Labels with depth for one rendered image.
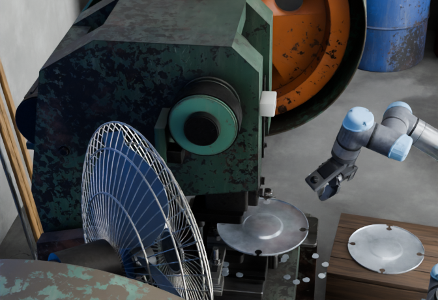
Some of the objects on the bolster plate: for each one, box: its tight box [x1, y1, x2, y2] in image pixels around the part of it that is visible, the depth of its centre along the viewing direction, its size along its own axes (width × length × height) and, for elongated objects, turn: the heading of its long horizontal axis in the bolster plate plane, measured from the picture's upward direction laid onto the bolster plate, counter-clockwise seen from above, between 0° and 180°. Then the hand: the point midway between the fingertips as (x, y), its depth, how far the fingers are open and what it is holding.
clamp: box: [201, 246, 226, 296], centre depth 248 cm, size 6×17×10 cm, turn 173°
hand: (319, 197), depth 246 cm, fingers closed
